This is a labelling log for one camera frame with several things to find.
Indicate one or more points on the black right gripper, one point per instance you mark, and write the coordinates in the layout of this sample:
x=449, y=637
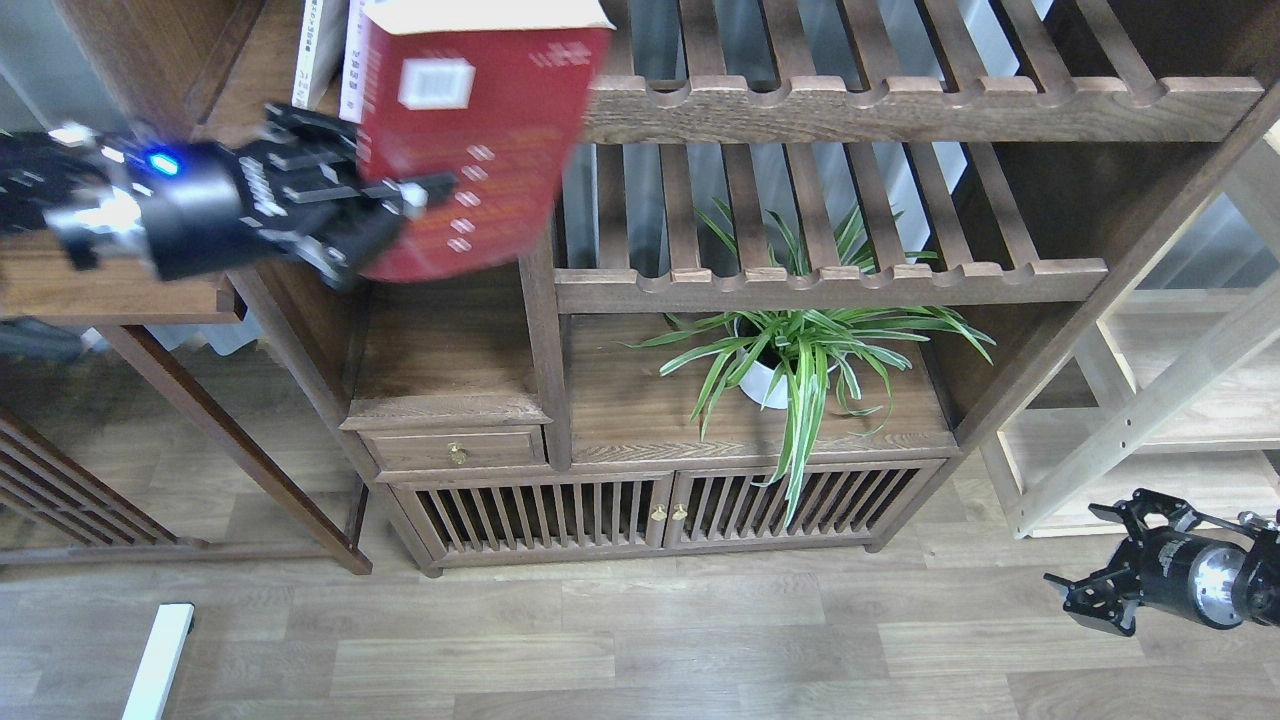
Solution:
x=1173, y=571

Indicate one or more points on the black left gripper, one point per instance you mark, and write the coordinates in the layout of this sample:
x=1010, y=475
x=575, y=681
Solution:
x=187, y=210

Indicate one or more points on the pale lavender white book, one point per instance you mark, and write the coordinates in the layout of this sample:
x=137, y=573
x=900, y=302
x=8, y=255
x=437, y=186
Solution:
x=351, y=99

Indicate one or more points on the yellow green cover book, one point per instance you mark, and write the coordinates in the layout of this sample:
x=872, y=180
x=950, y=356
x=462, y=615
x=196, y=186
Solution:
x=321, y=47

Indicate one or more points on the red cover book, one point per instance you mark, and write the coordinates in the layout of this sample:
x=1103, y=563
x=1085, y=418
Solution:
x=494, y=92

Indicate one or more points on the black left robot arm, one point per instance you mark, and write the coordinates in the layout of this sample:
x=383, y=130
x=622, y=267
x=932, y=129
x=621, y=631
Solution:
x=40, y=168

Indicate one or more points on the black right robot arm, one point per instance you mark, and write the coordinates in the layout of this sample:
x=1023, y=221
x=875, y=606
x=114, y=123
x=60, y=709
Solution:
x=1256, y=587

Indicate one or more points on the light wooden shelf rack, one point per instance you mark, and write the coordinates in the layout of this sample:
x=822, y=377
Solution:
x=1184, y=384

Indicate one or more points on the brass drawer knob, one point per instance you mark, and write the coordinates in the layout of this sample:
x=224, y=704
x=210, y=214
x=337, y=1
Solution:
x=457, y=455

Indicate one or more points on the dark wooden bookshelf cabinet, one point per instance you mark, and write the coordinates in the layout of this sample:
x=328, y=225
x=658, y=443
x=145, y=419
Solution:
x=1020, y=161

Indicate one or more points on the green spider plant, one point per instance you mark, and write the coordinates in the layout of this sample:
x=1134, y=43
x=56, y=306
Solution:
x=835, y=343

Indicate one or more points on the white plant pot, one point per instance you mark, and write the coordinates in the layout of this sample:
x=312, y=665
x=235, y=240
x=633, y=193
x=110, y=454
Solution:
x=769, y=377

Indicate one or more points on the white bar on floor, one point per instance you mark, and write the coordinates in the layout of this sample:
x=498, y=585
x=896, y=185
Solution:
x=154, y=678

